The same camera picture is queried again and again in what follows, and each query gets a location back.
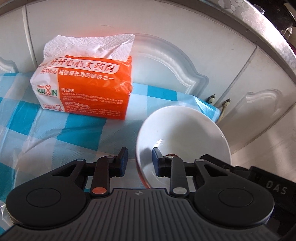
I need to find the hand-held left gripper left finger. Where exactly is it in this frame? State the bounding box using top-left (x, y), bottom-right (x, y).
top-left (50, 147), bottom-right (128, 197)

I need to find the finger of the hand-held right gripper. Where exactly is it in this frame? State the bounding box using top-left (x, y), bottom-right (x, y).
top-left (206, 155), bottom-right (251, 180)

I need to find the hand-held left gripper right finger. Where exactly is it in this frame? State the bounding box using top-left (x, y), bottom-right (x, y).
top-left (151, 148), bottom-right (234, 195)

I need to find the plain white bowl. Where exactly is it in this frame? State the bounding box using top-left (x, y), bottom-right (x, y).
top-left (136, 105), bottom-right (232, 189)

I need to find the white cabinet door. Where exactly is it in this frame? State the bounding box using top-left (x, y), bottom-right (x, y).
top-left (0, 5), bottom-right (38, 75)
top-left (217, 47), bottom-right (296, 160)
top-left (24, 0), bottom-right (258, 121)

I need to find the orange white tissue pack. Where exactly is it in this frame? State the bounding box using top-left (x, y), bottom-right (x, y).
top-left (30, 34), bottom-right (136, 121)

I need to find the blue checked tablecloth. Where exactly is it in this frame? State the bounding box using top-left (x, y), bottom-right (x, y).
top-left (0, 72), bottom-right (221, 239)

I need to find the grey stone countertop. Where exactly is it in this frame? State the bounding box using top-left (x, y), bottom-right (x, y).
top-left (209, 0), bottom-right (296, 77)

